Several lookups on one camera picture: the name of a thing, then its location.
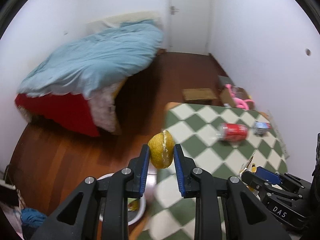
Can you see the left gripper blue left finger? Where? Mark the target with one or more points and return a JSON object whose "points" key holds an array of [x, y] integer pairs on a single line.
{"points": [[139, 169]]}

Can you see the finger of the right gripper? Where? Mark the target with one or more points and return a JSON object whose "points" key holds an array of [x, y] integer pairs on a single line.
{"points": [[255, 184], [266, 175]]}

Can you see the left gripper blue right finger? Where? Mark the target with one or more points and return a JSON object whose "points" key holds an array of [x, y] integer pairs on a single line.
{"points": [[184, 167]]}

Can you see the white round trash bin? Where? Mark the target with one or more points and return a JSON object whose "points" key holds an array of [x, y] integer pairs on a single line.
{"points": [[135, 207]]}

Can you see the small yellow white wrapper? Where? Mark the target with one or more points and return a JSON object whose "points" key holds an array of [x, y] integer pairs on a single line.
{"points": [[249, 166]]}

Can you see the green white checkered tablecloth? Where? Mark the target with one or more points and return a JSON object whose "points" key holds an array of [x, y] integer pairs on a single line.
{"points": [[195, 128]]}

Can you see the blue white milk carton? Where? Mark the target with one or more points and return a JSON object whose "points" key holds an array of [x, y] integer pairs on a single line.
{"points": [[261, 128]]}

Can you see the red cola can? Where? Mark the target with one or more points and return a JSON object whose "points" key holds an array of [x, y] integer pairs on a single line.
{"points": [[232, 132]]}

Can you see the brown cardboard box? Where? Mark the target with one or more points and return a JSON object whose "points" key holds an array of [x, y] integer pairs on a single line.
{"points": [[223, 80]]}

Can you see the pink plush toy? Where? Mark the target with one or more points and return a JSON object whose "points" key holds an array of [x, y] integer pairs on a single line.
{"points": [[236, 97]]}

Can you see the patterned mattress cover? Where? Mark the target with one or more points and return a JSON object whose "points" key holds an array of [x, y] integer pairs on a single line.
{"points": [[103, 109]]}

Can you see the red bed sheet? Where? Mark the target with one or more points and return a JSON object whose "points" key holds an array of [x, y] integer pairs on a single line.
{"points": [[70, 111]]}

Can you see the blue jacket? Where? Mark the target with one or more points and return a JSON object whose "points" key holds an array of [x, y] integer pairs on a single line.
{"points": [[32, 218]]}

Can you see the light blue duvet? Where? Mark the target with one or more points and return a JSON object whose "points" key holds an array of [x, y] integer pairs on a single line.
{"points": [[94, 62]]}

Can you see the white door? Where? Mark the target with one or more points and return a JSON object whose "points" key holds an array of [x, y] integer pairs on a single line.
{"points": [[189, 26]]}

